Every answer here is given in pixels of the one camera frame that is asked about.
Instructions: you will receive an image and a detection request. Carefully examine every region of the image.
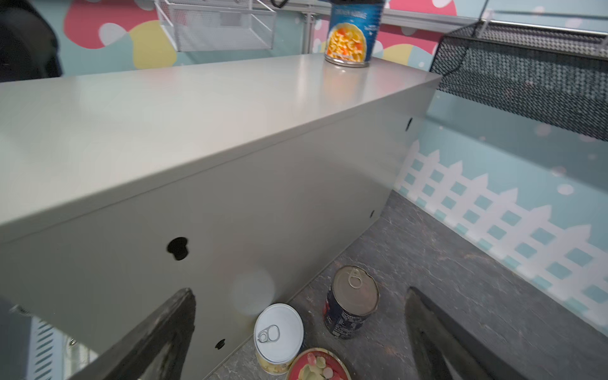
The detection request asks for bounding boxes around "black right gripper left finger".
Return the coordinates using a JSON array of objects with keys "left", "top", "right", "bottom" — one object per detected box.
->
[{"left": 71, "top": 288, "right": 196, "bottom": 380}]

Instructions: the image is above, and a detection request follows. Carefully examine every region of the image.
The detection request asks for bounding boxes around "yellow can white lid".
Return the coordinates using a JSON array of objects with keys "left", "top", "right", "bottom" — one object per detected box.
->
[{"left": 253, "top": 303, "right": 304, "bottom": 375}]

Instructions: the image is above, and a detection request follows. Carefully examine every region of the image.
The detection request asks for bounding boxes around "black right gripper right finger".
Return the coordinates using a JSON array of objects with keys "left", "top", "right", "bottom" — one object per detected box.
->
[{"left": 405, "top": 287, "right": 525, "bottom": 379}]

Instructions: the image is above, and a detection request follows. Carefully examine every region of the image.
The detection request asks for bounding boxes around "dark chopped tomatoes can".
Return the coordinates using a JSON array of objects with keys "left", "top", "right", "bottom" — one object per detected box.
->
[{"left": 323, "top": 265, "right": 379, "bottom": 340}]

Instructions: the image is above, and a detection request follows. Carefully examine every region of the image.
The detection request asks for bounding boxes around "black wire mesh basket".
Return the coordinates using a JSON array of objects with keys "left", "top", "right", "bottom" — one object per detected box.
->
[{"left": 430, "top": 20, "right": 607, "bottom": 141}]

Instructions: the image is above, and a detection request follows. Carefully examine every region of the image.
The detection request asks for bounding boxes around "white wire mesh basket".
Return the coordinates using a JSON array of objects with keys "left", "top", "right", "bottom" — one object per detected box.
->
[{"left": 155, "top": 0, "right": 276, "bottom": 52}]

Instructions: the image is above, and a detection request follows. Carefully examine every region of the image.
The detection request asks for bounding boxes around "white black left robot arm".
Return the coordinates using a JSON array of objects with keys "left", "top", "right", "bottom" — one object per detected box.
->
[{"left": 1, "top": 1, "right": 63, "bottom": 82}]

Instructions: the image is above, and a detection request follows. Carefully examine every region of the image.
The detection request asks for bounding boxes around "blue chicken noodle soup can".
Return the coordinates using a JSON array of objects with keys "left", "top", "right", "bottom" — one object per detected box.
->
[{"left": 325, "top": 0, "right": 386, "bottom": 68}]

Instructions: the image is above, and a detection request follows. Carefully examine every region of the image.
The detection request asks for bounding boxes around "red lid flat tin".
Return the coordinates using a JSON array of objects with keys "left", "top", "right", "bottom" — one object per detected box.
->
[{"left": 287, "top": 348, "right": 352, "bottom": 380}]

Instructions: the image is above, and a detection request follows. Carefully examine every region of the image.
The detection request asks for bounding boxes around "grey metal cabinet counter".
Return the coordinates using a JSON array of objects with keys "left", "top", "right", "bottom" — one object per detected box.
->
[{"left": 1, "top": 55, "right": 440, "bottom": 379}]

